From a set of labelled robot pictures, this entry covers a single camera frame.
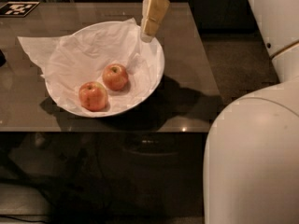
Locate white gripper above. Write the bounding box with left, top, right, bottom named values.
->
left=140, top=0, right=170, bottom=43

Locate red apple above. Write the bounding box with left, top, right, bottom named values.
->
left=102, top=63, right=129, bottom=91
left=78, top=81, right=108, bottom=112

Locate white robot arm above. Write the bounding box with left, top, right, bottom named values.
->
left=203, top=0, right=299, bottom=224

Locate white bowl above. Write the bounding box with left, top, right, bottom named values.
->
left=43, top=21, right=165, bottom=119

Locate white crumpled paper sheet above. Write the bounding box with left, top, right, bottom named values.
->
left=17, top=18, right=157, bottom=115

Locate black white fiducial marker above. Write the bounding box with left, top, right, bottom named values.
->
left=0, top=2, right=39, bottom=18

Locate dark object at table edge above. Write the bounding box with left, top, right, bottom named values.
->
left=0, top=50, right=6, bottom=67

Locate black cable on floor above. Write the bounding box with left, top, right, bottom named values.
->
left=0, top=215, right=50, bottom=224

